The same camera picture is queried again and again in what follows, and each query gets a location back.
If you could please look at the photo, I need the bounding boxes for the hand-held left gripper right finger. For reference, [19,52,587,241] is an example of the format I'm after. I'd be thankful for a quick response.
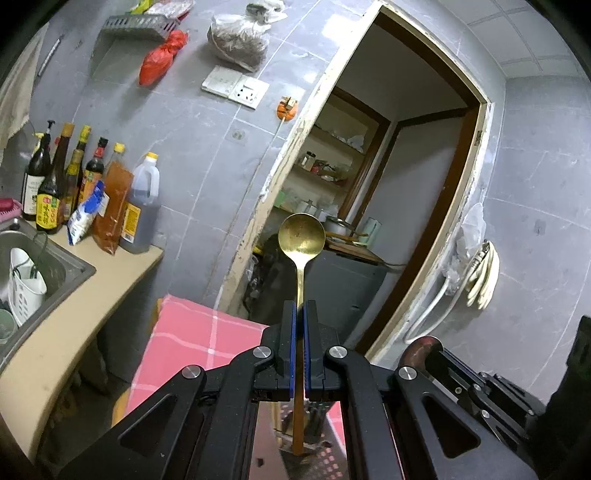
[304,300,539,480]

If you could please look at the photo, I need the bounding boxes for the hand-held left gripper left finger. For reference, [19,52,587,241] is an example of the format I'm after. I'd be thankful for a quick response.
[58,300,296,480]

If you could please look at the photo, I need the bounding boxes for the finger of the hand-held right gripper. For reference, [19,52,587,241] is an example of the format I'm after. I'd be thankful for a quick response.
[398,336,485,416]

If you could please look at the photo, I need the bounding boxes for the gold long-handled spoon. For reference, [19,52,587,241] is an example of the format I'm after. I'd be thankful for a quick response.
[278,213,326,457]

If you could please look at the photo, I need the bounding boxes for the white slotted utensil holder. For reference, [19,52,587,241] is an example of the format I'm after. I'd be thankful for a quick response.
[8,248,48,328]

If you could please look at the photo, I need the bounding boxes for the dark mesh utensil holder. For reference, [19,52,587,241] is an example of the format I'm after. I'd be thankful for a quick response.
[274,401,345,480]

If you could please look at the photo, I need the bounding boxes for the grey metal cabinet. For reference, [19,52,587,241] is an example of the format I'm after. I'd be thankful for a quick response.
[259,249,389,352]

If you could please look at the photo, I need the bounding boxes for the pink checked cloth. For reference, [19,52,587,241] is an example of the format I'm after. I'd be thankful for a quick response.
[127,294,352,480]

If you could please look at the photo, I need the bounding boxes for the metal cooking pot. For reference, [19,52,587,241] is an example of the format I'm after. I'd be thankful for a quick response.
[323,216,357,239]

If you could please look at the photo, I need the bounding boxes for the white plastic bag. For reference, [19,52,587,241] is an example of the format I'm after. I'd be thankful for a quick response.
[443,203,488,296]

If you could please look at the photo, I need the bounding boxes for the light green container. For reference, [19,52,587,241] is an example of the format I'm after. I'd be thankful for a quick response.
[360,218,383,243]

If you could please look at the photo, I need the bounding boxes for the wooden shelf unit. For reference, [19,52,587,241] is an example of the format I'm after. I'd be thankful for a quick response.
[272,88,393,222]

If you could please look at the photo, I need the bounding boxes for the large dark oil jug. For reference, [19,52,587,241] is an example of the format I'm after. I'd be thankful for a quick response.
[119,152,162,254]

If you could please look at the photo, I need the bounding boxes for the beige kitchen counter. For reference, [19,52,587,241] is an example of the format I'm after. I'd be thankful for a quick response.
[0,240,165,462]

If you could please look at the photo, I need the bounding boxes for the blue white packet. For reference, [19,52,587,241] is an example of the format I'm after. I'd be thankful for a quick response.
[67,180,110,246]

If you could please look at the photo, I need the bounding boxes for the stainless steel sink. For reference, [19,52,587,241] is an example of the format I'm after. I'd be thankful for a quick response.
[0,217,98,370]

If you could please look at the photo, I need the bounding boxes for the dark bottle red neck label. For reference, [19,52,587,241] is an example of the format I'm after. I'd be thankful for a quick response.
[78,137,109,208]

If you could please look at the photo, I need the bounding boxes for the dark bottle patterned yellow cap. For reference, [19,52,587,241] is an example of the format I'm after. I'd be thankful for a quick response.
[62,124,92,222]

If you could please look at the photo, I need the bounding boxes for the soy sauce bottle yellow label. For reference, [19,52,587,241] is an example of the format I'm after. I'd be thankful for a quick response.
[36,122,75,235]

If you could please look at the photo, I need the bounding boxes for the clear drinking glass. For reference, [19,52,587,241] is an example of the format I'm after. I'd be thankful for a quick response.
[0,308,19,344]

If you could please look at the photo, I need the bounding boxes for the clear bag of dried goods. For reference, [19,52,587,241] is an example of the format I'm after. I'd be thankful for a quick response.
[206,13,271,72]

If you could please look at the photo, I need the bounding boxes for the red plastic bag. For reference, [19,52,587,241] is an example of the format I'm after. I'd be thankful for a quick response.
[139,30,190,88]

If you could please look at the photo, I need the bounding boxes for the cream hanging towel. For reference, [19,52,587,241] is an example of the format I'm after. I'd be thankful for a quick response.
[0,23,49,148]

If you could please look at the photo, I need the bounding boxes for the white hose coil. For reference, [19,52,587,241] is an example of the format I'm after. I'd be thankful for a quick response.
[405,272,462,344]

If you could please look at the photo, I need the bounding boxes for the coiled cream hose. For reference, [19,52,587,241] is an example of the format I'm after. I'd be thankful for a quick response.
[464,240,502,310]

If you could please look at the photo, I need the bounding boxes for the wooden door frame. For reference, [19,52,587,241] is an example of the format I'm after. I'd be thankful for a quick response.
[217,0,490,365]

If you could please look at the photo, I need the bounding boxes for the white wall socket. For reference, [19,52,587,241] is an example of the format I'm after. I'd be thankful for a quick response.
[228,76,271,110]

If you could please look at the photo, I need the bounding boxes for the white light switch plate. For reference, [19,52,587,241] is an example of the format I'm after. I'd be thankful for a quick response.
[202,65,243,99]

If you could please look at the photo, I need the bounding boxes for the grey plastic wall basket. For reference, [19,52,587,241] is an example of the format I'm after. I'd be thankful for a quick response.
[100,14,182,40]

